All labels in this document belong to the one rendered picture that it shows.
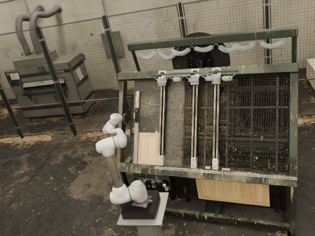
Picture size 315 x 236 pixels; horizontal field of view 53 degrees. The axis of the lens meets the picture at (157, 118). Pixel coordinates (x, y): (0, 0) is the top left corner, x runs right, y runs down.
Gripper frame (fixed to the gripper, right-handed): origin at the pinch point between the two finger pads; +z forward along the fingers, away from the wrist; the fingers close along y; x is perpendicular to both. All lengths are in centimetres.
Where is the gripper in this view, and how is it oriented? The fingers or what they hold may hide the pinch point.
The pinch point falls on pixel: (129, 119)
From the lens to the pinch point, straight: 403.1
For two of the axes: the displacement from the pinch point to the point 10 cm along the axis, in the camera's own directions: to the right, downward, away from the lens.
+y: -0.3, 10.0, -0.6
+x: 9.2, 0.1, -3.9
